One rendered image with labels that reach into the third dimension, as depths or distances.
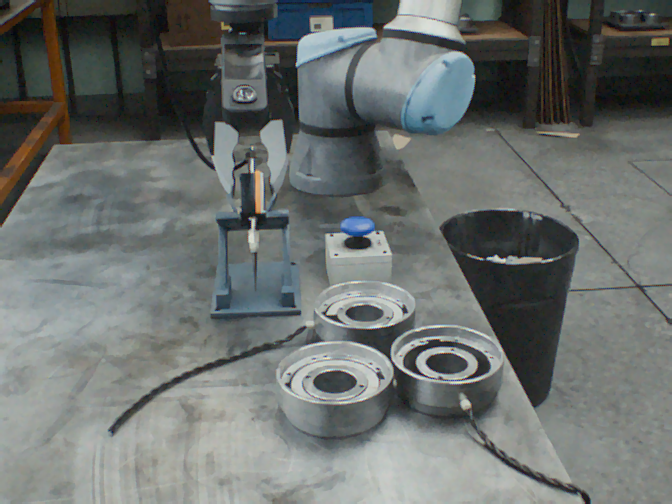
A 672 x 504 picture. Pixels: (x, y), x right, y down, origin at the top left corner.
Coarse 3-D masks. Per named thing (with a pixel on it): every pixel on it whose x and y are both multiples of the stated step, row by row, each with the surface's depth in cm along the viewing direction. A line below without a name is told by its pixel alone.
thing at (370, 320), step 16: (336, 288) 95; (352, 288) 96; (368, 288) 96; (384, 288) 95; (400, 288) 94; (320, 304) 93; (352, 304) 93; (368, 304) 93; (400, 304) 93; (320, 320) 89; (352, 320) 90; (368, 320) 94; (384, 320) 90; (400, 320) 88; (320, 336) 90; (336, 336) 88; (352, 336) 87; (368, 336) 87; (384, 336) 87; (384, 352) 89
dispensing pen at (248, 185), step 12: (252, 156) 100; (252, 168) 101; (240, 180) 99; (252, 180) 99; (252, 192) 98; (252, 204) 98; (252, 216) 99; (252, 228) 99; (252, 240) 99; (252, 252) 99
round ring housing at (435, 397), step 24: (408, 336) 85; (432, 336) 87; (456, 336) 87; (480, 336) 85; (432, 360) 84; (456, 360) 84; (408, 384) 79; (432, 384) 78; (456, 384) 77; (480, 384) 78; (432, 408) 79; (456, 408) 79; (480, 408) 80
